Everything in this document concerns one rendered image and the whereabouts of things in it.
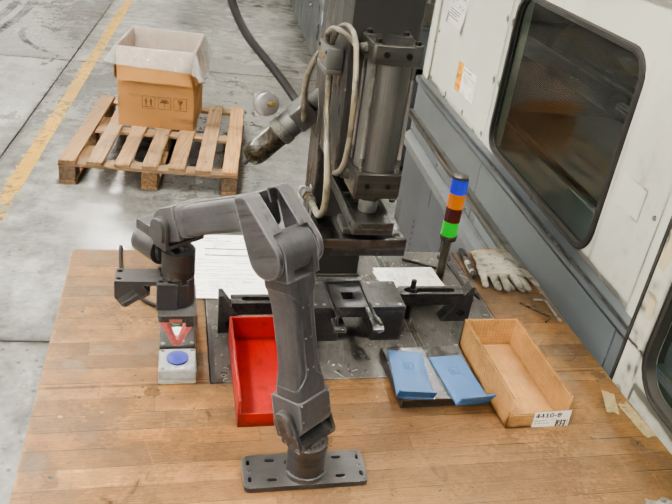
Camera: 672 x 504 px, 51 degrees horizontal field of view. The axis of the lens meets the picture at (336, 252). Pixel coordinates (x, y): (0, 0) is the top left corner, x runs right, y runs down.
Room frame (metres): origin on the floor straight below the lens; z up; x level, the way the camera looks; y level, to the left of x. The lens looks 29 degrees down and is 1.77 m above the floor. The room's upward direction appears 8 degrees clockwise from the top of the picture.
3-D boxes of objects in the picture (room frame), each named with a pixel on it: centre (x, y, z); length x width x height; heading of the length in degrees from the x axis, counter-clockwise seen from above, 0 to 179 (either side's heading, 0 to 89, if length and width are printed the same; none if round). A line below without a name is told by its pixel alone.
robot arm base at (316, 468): (0.83, 0.00, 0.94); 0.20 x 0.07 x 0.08; 105
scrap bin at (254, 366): (1.05, 0.10, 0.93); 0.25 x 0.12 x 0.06; 15
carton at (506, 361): (1.14, -0.38, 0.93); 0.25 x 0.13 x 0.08; 15
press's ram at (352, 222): (1.33, -0.02, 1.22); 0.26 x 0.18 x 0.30; 15
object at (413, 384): (1.09, -0.17, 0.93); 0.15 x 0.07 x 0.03; 7
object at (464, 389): (1.10, -0.27, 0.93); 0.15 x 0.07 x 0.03; 19
